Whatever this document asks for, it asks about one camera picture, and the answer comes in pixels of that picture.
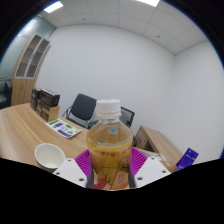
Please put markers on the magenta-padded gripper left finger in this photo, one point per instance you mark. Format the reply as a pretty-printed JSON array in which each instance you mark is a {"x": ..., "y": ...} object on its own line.
[{"x": 70, "y": 171}]

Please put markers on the dark cardboard box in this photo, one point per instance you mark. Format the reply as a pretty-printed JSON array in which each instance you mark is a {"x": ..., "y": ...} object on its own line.
[{"x": 50, "y": 97}]

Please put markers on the rectangular ceiling light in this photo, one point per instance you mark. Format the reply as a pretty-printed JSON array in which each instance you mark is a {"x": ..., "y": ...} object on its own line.
[
  {"x": 53, "y": 7},
  {"x": 148, "y": 2}
]

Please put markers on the black mesh office chair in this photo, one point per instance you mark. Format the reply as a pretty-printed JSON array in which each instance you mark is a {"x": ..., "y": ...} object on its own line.
[{"x": 127, "y": 116}]

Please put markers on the purple box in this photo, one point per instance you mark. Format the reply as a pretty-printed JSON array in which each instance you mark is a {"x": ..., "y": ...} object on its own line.
[{"x": 187, "y": 158}]

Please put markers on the printed leaflet sheet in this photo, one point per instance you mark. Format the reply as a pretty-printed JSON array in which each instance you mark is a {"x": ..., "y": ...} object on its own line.
[{"x": 63, "y": 128}]

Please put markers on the white paper cup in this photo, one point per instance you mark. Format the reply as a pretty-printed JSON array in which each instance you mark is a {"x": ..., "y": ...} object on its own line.
[{"x": 49, "y": 155}]

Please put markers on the black box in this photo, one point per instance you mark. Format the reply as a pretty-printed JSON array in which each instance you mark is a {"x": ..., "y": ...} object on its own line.
[{"x": 34, "y": 97}]

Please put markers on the tan cardboard box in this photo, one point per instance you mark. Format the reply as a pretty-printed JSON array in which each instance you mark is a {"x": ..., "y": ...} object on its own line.
[{"x": 48, "y": 112}]

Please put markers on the wooden shelf cabinet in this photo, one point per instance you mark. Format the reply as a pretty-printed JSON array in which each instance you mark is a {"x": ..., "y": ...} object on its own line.
[{"x": 25, "y": 86}]

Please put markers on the tea bottle with white cap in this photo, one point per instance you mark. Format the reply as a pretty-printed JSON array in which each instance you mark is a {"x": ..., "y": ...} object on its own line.
[{"x": 110, "y": 143}]

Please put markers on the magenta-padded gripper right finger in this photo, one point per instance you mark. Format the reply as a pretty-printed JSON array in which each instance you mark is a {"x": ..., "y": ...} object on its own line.
[{"x": 151, "y": 170}]

